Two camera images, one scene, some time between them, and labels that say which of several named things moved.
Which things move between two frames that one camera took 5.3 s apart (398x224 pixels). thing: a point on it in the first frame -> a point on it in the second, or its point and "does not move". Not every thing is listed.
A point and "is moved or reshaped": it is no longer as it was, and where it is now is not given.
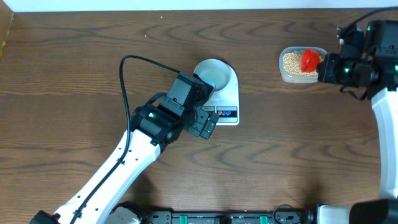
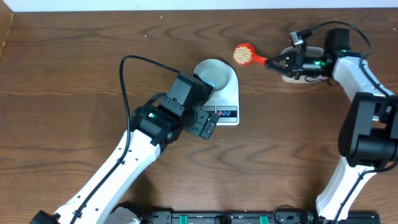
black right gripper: (326, 68) -> (294, 65)
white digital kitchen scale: (226, 102) does not move
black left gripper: (201, 117) does not move
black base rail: (308, 216) does not move
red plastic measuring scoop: (310, 61) is moved or reshaped
